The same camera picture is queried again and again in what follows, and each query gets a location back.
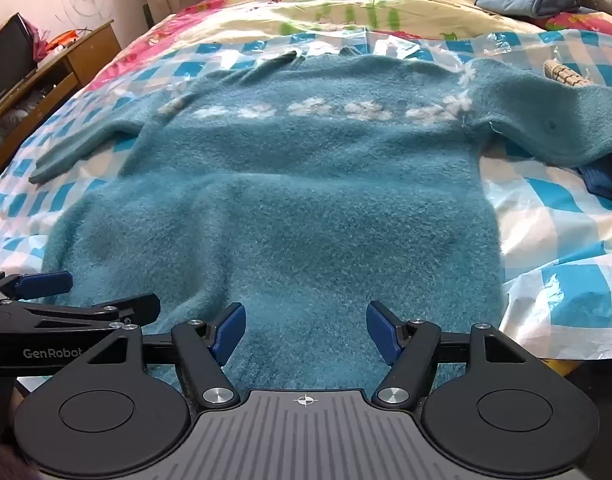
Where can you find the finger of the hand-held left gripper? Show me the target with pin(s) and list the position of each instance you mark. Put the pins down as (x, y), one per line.
(43, 284)
(133, 306)

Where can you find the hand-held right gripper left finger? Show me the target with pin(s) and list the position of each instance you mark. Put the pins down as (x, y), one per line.
(229, 332)

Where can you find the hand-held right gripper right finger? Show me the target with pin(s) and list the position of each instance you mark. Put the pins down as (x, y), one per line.
(382, 332)

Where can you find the teal fuzzy sweater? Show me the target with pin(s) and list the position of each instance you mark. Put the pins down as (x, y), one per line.
(286, 200)

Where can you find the blue checked plastic sheet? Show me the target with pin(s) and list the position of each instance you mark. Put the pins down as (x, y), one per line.
(561, 205)

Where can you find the black monitor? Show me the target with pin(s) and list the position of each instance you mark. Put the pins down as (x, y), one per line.
(8, 60)

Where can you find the wooden desk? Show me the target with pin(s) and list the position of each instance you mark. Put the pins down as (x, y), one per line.
(90, 57)

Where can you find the pink plastic bag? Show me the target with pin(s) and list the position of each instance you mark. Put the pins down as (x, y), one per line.
(39, 42)

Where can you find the blue knitted cloth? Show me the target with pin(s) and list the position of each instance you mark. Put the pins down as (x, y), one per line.
(598, 180)

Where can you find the beige knitted sock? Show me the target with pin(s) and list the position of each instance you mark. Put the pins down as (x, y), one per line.
(566, 74)

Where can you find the floral quilt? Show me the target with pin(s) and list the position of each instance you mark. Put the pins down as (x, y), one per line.
(336, 10)

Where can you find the folded blue cloth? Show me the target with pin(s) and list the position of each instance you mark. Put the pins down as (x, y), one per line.
(531, 2)

